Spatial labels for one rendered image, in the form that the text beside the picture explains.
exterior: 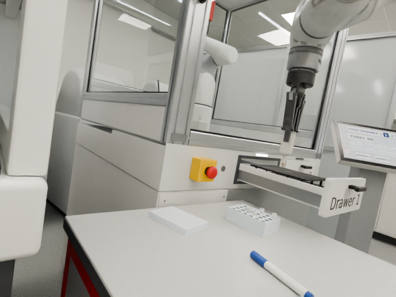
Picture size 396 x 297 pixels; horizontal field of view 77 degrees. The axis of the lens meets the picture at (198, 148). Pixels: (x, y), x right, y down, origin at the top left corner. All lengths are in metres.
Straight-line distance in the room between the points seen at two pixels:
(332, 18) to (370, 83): 2.04
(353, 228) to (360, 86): 1.31
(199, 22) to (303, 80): 0.34
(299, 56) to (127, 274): 0.65
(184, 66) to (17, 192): 0.54
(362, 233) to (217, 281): 1.54
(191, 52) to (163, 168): 0.35
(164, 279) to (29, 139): 0.28
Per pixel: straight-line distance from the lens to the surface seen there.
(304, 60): 0.76
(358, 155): 1.72
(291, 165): 1.24
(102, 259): 0.49
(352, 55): 2.78
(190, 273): 0.47
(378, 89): 2.65
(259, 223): 0.68
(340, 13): 0.64
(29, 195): 0.38
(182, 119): 0.75
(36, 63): 0.38
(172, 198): 0.79
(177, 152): 0.75
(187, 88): 0.76
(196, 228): 0.62
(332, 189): 0.79
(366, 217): 1.91
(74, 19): 4.00
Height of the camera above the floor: 1.01
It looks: 5 degrees down
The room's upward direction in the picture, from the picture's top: 10 degrees clockwise
